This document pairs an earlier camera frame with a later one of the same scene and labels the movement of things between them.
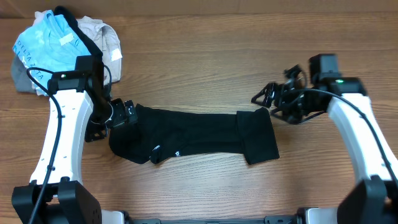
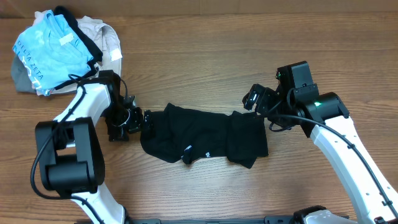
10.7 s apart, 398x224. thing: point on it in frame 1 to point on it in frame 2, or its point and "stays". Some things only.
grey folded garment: x=21 y=78 stays
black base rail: x=268 y=219 stays
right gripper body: x=292 y=105 to x=267 y=99
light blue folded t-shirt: x=48 y=44 stays
